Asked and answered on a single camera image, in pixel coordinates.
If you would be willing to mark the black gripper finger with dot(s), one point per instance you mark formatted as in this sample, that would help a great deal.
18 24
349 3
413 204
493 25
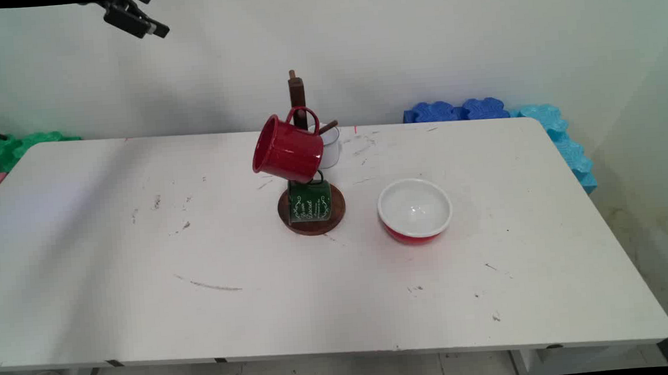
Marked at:
153 23
125 21

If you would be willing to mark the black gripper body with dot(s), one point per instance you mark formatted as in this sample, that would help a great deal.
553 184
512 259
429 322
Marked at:
121 2

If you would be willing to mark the red enamel mug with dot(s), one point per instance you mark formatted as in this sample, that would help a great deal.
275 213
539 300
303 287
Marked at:
287 149

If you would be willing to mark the brown wooden mug tree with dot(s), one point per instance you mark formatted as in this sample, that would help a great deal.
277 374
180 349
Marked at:
297 93

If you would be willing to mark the green enamel mug white print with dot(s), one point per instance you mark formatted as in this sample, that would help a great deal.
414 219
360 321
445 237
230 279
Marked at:
309 204

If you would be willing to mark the dark blue foam mat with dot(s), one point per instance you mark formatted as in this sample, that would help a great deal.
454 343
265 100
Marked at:
458 111

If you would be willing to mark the red bowl white inside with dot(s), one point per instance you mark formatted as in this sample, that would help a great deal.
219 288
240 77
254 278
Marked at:
415 208

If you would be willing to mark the light blue foam mat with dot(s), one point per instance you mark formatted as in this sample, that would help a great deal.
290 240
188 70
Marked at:
566 147

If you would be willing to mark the grey table leg frame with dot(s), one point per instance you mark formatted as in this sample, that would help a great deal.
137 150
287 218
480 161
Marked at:
558 360

